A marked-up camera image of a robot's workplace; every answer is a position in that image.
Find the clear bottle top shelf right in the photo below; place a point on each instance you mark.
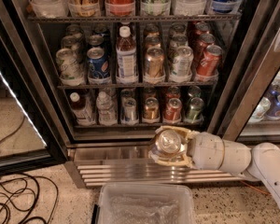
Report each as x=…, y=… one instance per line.
x=188, y=7

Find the blue pepsi can middle shelf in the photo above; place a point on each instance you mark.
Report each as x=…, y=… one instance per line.
x=98, y=63

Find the brown tea bottle middle shelf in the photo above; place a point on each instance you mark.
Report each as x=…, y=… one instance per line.
x=126, y=53

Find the closed right fridge door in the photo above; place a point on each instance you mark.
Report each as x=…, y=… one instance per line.
x=250, y=67

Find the white can front middle shelf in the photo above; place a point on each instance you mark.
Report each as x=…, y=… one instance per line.
x=181, y=61

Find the silver can front bottom shelf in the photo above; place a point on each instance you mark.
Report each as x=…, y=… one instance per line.
x=129, y=110

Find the orange can front bottom shelf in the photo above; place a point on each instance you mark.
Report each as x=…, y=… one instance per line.
x=167, y=144

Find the green can front bottom shelf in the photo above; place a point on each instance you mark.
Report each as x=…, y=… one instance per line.
x=195, y=108

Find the clear plastic bin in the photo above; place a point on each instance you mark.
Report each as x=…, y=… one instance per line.
x=135, y=203

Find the orange can shelf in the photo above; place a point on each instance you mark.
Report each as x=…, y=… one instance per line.
x=151, y=108
x=154, y=59
x=167, y=144
x=152, y=41

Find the orange can rear bottom shelf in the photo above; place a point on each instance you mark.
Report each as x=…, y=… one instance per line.
x=151, y=108

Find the red can rear bottom shelf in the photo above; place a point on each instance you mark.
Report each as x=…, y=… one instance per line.
x=172, y=92

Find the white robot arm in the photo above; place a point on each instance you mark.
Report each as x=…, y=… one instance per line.
x=259, y=163

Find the green can rear bottom shelf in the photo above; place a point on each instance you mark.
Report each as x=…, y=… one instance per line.
x=194, y=91

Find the silver can shelf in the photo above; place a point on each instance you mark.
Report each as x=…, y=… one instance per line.
x=129, y=110
x=126, y=93

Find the white can right fridge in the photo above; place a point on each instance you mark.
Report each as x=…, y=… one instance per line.
x=260, y=110

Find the clear water bottle bottom shelf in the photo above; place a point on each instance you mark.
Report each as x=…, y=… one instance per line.
x=106, y=109

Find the brown tea bottle bottom shelf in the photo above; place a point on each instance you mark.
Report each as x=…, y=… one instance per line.
x=82, y=108

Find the steel fridge base grille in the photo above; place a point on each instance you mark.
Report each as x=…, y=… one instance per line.
x=93, y=165

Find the brown tea bottle shelf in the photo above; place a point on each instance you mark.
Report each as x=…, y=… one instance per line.
x=82, y=108
x=126, y=53

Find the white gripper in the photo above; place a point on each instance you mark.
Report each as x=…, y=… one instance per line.
x=207, y=151

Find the clear bottle top shelf left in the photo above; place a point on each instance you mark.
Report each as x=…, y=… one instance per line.
x=50, y=8

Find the silver can rear bottom shelf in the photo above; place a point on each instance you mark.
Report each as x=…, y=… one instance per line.
x=126, y=93

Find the open glass fridge door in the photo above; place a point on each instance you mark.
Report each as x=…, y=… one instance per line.
x=27, y=141

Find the blue can right fridge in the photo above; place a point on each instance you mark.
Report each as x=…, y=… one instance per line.
x=274, y=111

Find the red can front bottom shelf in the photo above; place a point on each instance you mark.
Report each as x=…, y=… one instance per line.
x=172, y=110

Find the orange can front middle shelf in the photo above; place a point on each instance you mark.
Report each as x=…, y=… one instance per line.
x=154, y=59

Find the red can front middle shelf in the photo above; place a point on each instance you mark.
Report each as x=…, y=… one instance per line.
x=212, y=56

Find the white green can middle shelf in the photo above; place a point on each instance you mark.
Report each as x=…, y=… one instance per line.
x=68, y=65

